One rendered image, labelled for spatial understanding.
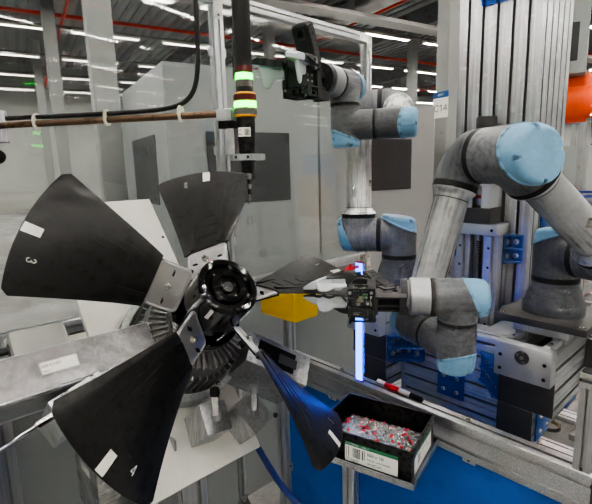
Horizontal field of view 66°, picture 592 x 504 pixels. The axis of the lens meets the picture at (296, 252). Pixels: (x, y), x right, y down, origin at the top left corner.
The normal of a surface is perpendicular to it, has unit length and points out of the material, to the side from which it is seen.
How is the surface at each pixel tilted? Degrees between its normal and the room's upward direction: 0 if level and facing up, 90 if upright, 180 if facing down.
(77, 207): 73
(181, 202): 49
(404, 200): 90
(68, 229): 78
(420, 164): 90
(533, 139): 86
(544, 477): 90
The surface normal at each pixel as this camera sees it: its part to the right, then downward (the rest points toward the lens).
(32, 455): 0.69, 0.11
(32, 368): 0.51, -0.54
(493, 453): -0.73, 0.14
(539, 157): 0.31, 0.08
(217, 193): -0.09, -0.63
